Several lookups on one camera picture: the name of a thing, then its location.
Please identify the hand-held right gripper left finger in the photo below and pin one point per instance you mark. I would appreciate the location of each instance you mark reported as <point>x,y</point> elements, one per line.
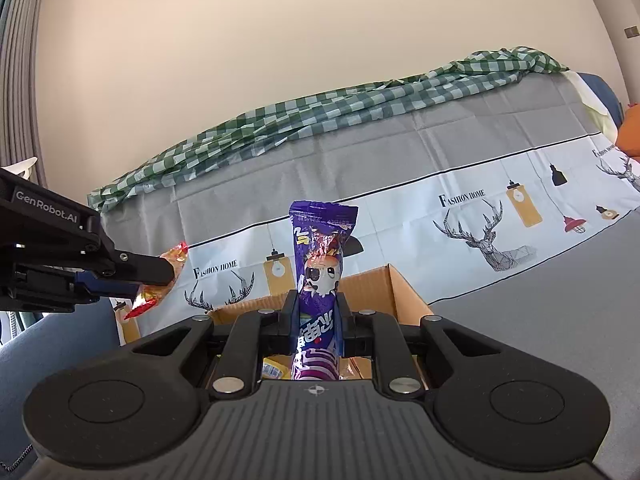
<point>287,325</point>

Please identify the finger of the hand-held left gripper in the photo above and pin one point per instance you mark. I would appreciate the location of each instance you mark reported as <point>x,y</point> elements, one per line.
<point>110,287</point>
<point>145,267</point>

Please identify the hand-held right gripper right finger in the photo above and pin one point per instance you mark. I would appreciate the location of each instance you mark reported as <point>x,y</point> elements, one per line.
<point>347,330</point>

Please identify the gold red candy bar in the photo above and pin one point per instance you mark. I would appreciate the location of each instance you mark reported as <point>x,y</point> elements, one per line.
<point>150,300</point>

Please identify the yellow snack bar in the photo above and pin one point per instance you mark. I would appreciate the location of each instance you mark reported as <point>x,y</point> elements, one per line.
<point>275,367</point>

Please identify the brown cardboard box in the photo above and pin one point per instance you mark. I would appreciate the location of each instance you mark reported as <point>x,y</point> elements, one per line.
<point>380,285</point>

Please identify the purple snack packet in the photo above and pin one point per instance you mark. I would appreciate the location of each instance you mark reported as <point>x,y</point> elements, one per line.
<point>320,260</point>

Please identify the white plastic hanger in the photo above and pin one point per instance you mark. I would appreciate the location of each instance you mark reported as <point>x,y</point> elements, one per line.
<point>27,167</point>

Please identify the grey curtain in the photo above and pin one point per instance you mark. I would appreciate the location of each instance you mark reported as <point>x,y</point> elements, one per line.
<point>20,60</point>

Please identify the grey printed sofa cover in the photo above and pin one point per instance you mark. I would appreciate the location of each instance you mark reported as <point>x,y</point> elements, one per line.
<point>450,160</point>

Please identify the green checked cloth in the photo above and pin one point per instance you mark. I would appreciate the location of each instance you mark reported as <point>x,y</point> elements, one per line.
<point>300,115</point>

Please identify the cream cloth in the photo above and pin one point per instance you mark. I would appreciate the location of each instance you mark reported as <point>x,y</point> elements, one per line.
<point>595,105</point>

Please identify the orange cushion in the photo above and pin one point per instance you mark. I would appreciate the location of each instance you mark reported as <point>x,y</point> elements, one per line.
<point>631,135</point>

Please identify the wall switch plate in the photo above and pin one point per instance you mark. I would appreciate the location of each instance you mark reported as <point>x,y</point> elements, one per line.
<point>632,32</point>

